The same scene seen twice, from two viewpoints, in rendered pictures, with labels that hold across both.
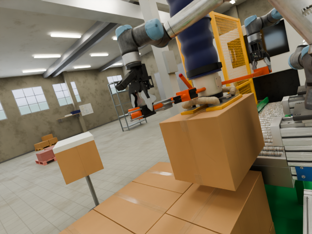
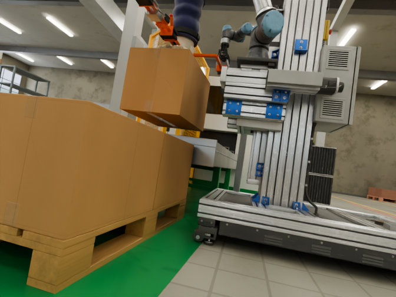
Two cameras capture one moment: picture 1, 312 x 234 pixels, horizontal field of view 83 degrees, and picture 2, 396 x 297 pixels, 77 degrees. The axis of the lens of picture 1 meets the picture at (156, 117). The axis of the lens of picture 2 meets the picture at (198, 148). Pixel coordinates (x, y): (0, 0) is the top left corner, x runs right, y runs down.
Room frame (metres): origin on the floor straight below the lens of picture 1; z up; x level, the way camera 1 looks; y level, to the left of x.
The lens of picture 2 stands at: (-0.47, 0.35, 0.41)
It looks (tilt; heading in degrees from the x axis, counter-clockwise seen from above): 3 degrees up; 329
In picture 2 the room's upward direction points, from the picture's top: 9 degrees clockwise
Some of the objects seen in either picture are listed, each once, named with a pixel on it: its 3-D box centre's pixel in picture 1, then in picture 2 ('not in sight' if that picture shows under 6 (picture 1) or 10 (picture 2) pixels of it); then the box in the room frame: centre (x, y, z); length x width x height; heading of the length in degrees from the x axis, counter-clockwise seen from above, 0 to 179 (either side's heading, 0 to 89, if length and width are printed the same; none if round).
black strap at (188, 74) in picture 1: (203, 70); (184, 36); (1.18, -0.39, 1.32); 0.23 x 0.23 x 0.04
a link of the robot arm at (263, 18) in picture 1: (269, 19); (238, 36); (1.14, -0.85, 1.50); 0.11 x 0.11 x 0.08; 77
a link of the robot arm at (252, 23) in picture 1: (252, 25); (227, 33); (1.18, -0.76, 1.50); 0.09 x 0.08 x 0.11; 77
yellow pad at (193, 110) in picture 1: (199, 104); not in sight; (1.25, -0.32, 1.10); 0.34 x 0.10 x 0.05; 134
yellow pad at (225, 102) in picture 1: (224, 100); not in sight; (1.11, -0.45, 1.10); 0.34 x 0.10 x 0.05; 134
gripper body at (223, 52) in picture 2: (256, 50); (223, 51); (1.18, -0.76, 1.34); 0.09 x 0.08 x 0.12; 133
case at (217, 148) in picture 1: (215, 134); (171, 94); (1.18, -0.36, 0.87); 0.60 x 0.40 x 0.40; 134
